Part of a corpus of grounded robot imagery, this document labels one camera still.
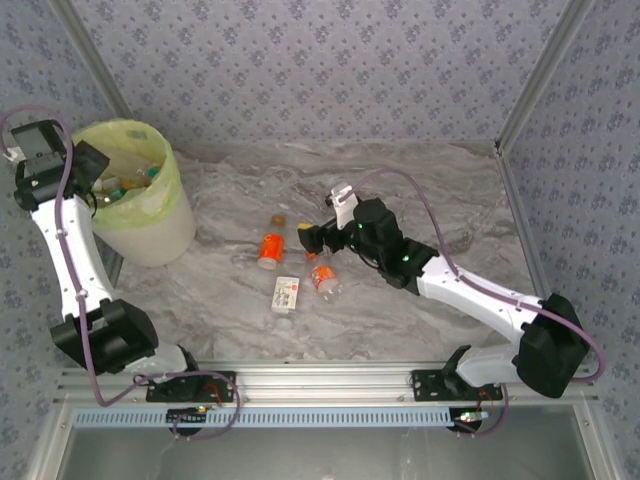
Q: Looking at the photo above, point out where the green plastic bin liner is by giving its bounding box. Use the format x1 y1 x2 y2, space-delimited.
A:
67 118 182 230

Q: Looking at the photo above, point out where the white round trash bin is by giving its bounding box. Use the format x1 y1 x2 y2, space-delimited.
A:
92 184 198 269

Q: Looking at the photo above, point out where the small orange label clear bottle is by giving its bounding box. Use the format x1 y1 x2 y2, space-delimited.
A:
305 249 344 305

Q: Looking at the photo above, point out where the large orange label bottle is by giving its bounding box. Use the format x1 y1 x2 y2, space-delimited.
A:
256 232 285 271

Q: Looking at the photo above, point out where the white printed label bottle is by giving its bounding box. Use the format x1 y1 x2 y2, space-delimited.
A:
269 275 301 330

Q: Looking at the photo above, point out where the small black controller board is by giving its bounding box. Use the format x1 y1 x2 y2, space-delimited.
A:
451 408 490 429
166 406 210 425

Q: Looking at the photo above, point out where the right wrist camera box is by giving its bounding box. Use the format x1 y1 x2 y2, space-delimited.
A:
324 182 360 230

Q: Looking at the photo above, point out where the aluminium table side rail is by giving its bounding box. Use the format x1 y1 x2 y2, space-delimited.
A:
107 252 127 301
493 142 551 301

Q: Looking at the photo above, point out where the aluminium frame post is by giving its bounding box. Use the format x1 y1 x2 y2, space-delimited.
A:
493 0 599 147
49 0 132 121

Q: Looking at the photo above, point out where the aluminium mounting rail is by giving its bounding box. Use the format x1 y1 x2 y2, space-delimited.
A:
53 362 599 407

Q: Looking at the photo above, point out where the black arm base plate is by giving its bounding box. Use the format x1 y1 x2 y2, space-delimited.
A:
146 370 237 404
409 369 504 403

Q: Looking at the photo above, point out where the grey slotted cable duct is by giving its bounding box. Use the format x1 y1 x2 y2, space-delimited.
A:
72 405 464 429

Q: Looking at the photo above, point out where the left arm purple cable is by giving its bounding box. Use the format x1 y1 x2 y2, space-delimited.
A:
0 104 242 442

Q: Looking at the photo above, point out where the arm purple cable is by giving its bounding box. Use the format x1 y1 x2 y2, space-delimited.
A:
339 168 606 440
0 104 242 442

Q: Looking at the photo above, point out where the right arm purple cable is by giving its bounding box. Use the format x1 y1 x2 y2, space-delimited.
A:
339 168 606 440

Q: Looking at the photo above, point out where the aluminium frame leg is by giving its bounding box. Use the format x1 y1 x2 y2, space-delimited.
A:
24 402 74 480
572 402 621 480

